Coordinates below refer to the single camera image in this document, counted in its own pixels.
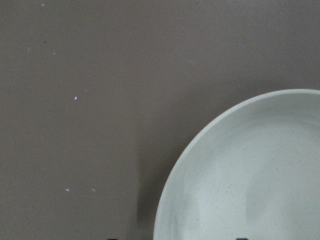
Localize round cream plate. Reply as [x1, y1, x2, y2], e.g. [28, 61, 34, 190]
[153, 89, 320, 240]

